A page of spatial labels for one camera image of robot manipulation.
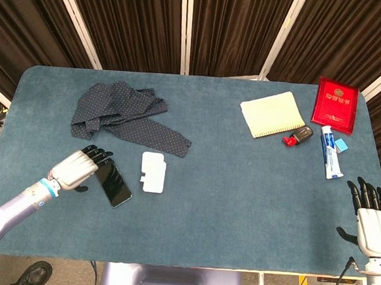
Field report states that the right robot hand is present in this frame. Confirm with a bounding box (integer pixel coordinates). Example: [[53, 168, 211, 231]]
[[334, 175, 381, 259]]

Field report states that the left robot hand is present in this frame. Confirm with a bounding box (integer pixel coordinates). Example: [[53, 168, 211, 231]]
[[47, 142, 115, 197]]

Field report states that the black smartphone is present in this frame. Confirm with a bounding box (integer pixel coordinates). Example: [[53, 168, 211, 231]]
[[91, 158, 136, 211]]

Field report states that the white phone stand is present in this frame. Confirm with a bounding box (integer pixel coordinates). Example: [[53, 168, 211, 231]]
[[138, 151, 168, 194]]

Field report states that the dark blue dotted cloth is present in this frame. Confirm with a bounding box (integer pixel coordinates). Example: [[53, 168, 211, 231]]
[[68, 77, 197, 159]]

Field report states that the white blue toothpaste tube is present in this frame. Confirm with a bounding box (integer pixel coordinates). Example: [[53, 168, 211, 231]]
[[317, 124, 348, 181]]

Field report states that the light blue eraser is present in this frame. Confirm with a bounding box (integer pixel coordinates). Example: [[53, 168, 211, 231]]
[[333, 138, 349, 153]]

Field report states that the black car key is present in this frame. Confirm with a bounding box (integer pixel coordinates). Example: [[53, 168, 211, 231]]
[[292, 124, 315, 145]]

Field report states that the black leather shoe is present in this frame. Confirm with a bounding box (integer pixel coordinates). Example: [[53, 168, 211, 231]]
[[7, 258, 54, 285]]

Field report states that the red key fob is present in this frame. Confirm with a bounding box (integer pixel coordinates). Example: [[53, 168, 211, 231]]
[[281, 135, 298, 148]]

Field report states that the red certificate booklet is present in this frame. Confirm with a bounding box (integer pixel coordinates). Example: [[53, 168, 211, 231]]
[[309, 76, 361, 137]]

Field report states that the robot torso base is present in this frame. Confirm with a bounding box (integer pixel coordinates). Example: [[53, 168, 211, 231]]
[[99, 260, 243, 285]]

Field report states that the cream spiral notebook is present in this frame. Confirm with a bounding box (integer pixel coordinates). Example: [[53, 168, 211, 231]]
[[237, 87, 309, 143]]

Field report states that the blue felt table mat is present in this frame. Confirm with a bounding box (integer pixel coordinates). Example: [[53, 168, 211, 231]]
[[0, 59, 381, 285]]

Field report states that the brown curtain partition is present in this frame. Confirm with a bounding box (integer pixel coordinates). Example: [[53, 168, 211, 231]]
[[0, 0, 381, 211]]

